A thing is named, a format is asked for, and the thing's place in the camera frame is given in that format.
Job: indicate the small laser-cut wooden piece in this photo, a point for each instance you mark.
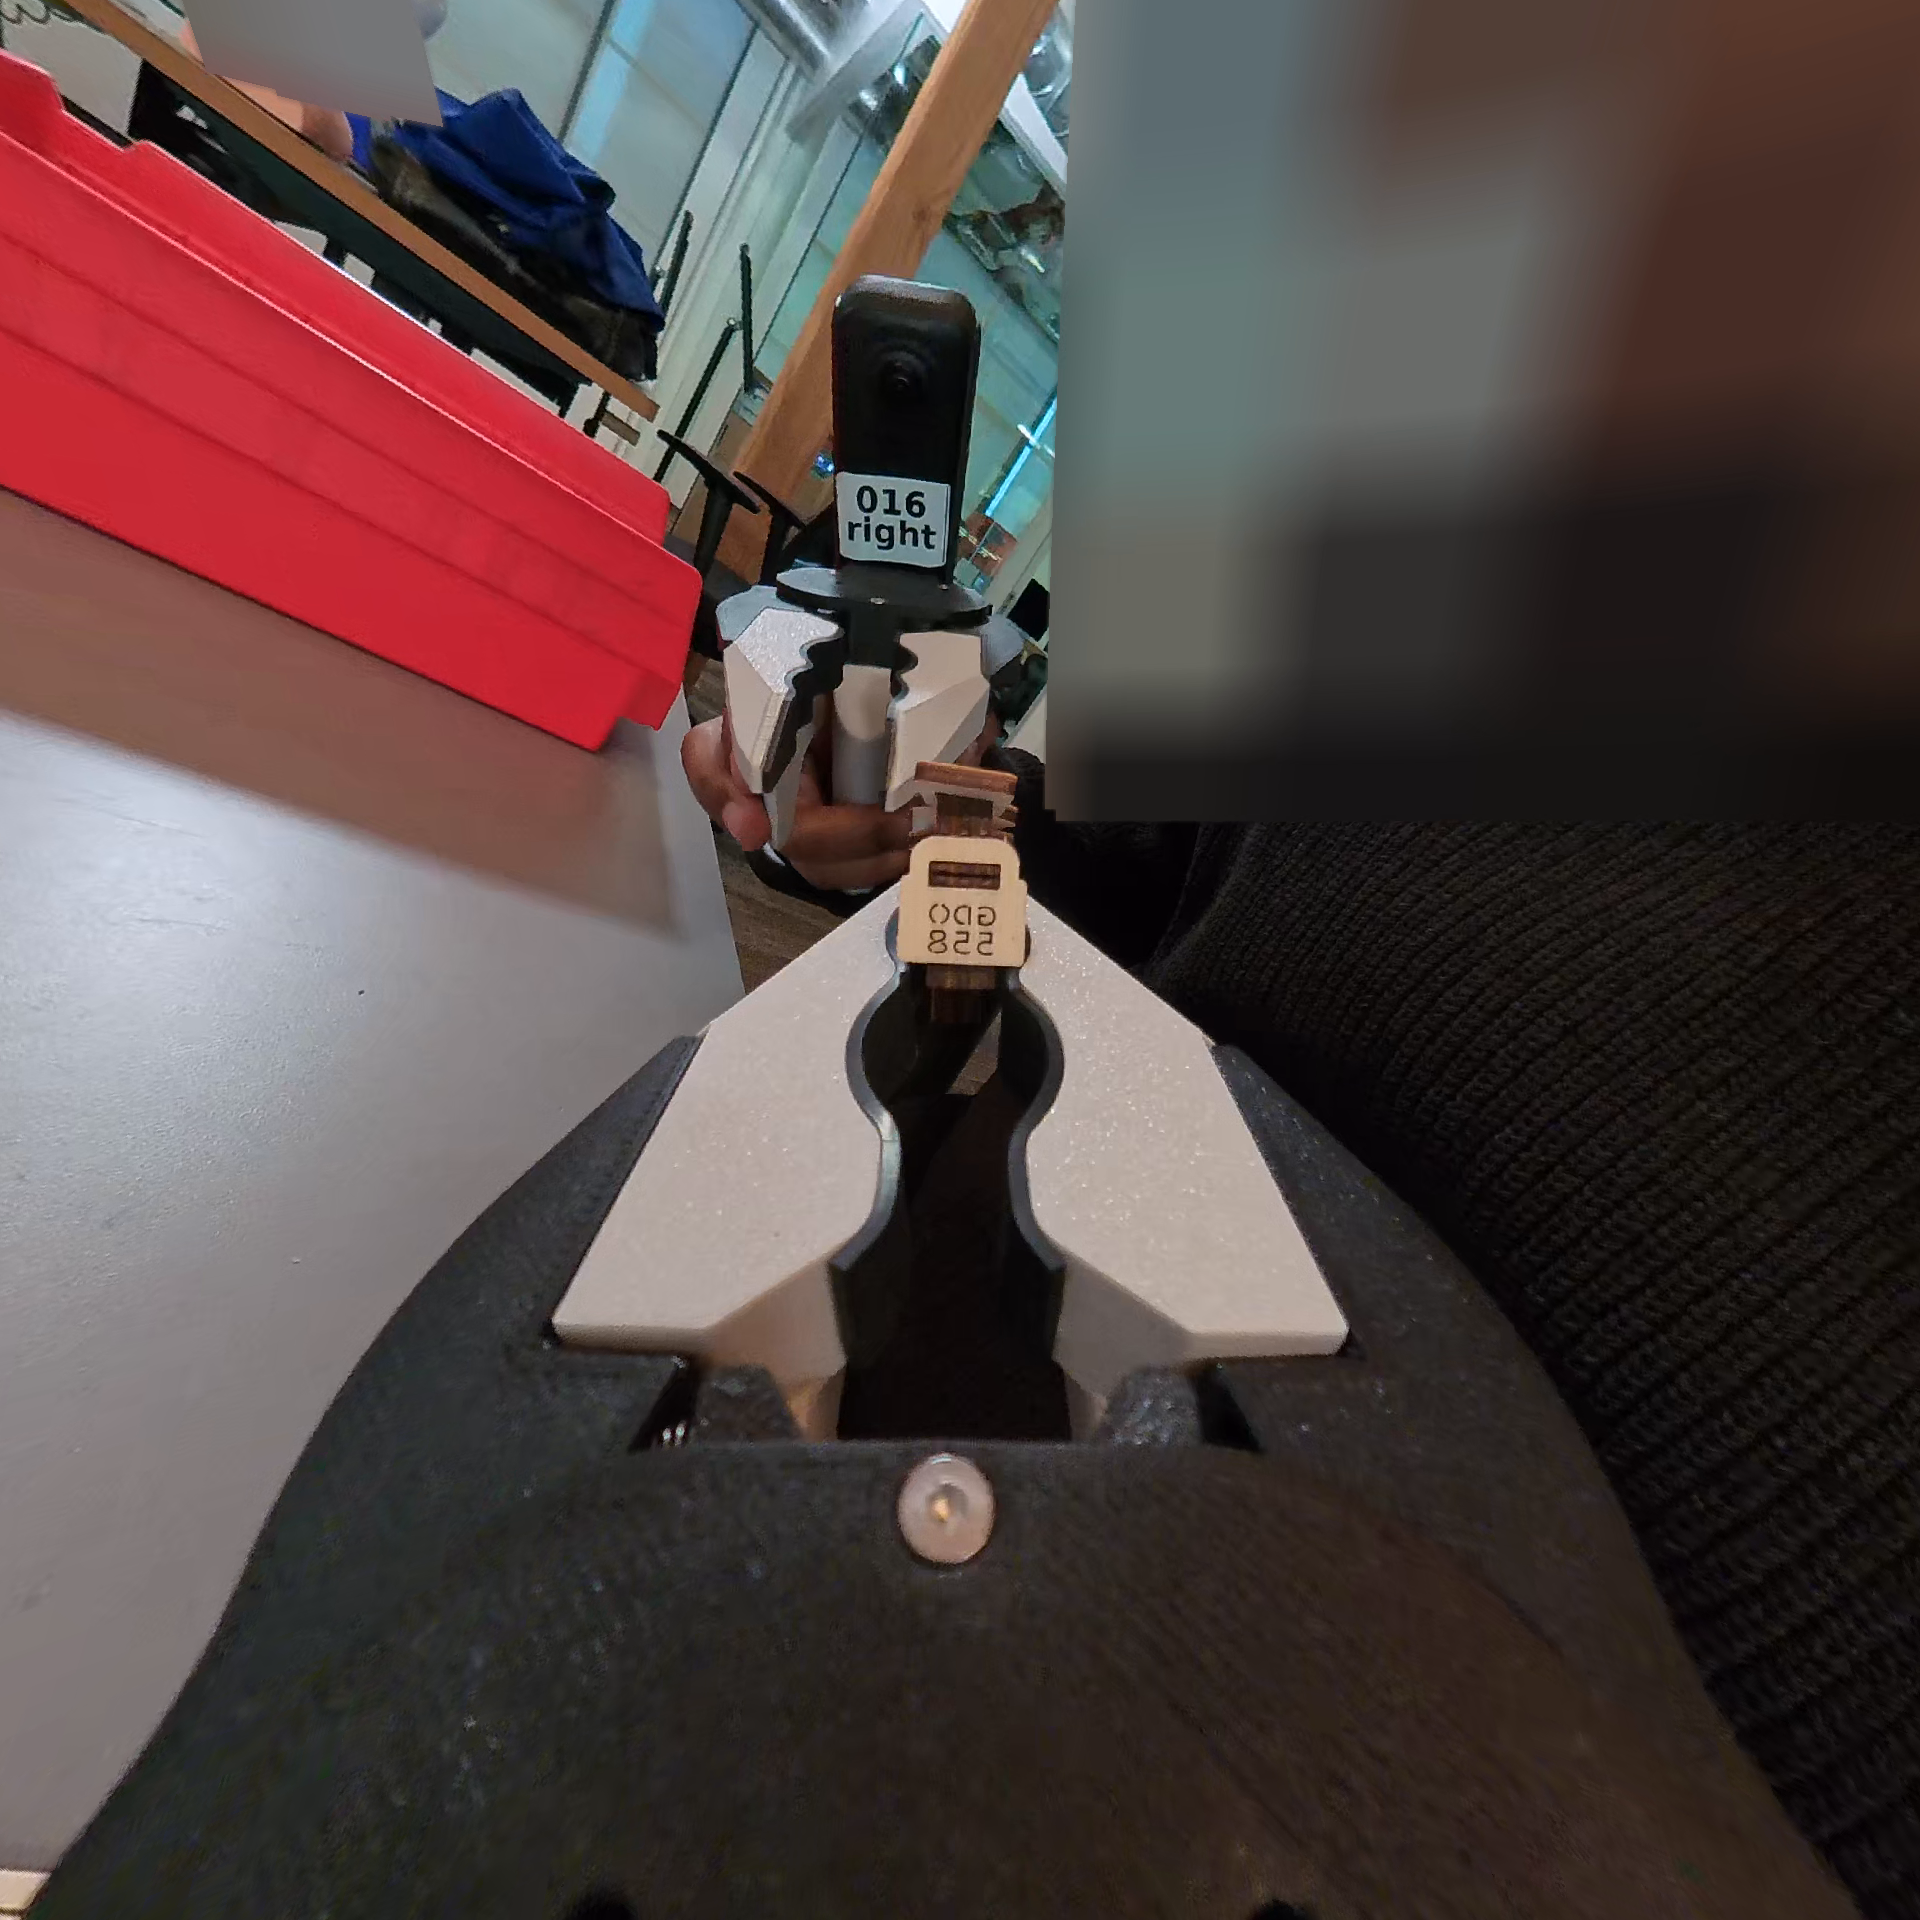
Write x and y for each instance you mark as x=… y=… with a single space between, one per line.
x=964 y=917

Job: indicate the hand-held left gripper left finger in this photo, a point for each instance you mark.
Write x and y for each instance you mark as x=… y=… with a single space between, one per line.
x=723 y=1197

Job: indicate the black office chair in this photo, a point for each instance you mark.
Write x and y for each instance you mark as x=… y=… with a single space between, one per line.
x=723 y=516

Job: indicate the red plastic bin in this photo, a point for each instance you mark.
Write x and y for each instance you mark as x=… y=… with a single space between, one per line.
x=300 y=451

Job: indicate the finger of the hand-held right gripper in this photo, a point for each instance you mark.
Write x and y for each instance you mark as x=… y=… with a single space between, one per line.
x=764 y=706
x=949 y=706

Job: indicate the grey desk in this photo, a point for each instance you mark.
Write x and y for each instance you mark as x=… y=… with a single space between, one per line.
x=300 y=1054

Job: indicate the person's right hand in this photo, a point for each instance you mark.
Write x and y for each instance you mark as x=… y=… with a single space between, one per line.
x=723 y=776

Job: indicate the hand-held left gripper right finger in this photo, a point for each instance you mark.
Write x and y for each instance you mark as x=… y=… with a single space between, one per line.
x=1187 y=1197

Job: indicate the blue jacket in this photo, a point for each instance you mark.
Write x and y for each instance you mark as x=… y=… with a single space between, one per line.
x=510 y=194

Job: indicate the wooden ceiling beam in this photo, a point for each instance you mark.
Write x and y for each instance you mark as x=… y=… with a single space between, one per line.
x=900 y=194

